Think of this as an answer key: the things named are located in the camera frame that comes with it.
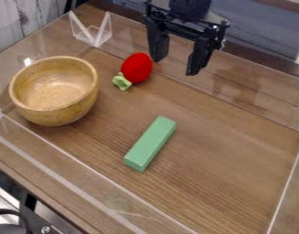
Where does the brown wooden bowl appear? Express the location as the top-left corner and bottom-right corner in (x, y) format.
(8, 56), (99, 127)

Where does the clear acrylic front barrier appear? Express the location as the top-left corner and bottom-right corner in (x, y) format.
(0, 110), (196, 234)

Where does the black table clamp mount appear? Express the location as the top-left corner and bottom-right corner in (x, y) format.
(20, 192), (76, 234)

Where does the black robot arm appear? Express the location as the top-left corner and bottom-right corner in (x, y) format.
(143, 0), (230, 76)

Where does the red plush strawberry toy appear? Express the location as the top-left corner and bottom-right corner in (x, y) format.
(112, 52), (152, 91)

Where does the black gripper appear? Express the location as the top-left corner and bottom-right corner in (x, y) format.
(144, 1), (230, 76)

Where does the green rectangular block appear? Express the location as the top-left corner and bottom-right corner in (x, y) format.
(123, 116), (178, 173)

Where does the black cable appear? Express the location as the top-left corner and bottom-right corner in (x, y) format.
(0, 208), (27, 234)

